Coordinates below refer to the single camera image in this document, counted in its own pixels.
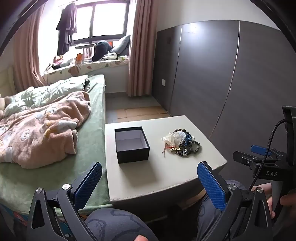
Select small white folding table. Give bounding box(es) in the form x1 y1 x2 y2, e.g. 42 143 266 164
75 43 96 63

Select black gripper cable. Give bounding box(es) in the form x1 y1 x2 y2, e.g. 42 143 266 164
248 119 288 192

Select light green quilt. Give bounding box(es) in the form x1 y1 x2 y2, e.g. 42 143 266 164
3 75 90 116

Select person's leg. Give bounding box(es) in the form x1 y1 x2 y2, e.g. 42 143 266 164
83 207 160 241
196 179 249 241

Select flattened cardboard sheets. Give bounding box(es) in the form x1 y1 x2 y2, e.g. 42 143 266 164
116 105 170 120

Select beige plush toy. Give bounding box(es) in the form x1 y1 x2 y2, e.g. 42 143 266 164
0 95 15 116

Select pile of beaded jewelry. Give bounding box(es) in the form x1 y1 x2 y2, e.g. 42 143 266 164
162 128 201 158

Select white crumpled cloth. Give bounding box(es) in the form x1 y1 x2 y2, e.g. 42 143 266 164
99 52 119 62

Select patterned window seat cushion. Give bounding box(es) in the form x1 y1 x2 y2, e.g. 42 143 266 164
44 59 129 85

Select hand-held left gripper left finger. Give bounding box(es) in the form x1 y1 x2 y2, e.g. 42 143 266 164
26 161 103 241

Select grey pillow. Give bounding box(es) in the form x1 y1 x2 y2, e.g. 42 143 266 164
110 35 131 56

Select dark hanging clothes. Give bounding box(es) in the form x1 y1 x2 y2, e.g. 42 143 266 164
56 3 78 55

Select cream padded headboard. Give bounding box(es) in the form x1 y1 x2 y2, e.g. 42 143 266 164
0 66 16 98

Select black cardboard box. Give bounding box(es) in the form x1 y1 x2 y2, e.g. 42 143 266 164
114 126 150 164

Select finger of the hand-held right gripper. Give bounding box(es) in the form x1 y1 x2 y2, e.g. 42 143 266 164
251 145 286 160
232 151 262 169

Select grey wardrobe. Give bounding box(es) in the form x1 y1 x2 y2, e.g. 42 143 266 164
151 20 296 167

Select person's left leg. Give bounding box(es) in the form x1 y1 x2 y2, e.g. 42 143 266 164
83 207 160 241

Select person's right hand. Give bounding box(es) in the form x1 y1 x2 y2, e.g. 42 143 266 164
251 183 296 217

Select bed with green sheet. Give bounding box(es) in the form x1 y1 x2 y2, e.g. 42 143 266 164
0 74 114 216

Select pink floral fleece blanket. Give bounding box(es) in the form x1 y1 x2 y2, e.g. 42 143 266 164
0 91 91 169

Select person's right leg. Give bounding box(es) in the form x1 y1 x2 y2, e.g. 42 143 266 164
196 179 249 241

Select beige side table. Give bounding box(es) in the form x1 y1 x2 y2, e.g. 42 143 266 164
105 115 228 207

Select dark framed window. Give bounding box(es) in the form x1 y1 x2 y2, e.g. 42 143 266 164
38 0 130 47

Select pink curtain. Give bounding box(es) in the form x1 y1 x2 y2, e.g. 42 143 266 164
13 0 50 87
126 0 160 97

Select black bag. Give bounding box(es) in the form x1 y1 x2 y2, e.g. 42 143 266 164
92 40 114 62

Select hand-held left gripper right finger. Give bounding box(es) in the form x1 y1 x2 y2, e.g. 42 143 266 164
196 161 273 241

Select white sheer pouch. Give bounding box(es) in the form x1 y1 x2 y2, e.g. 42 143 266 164
161 131 186 149

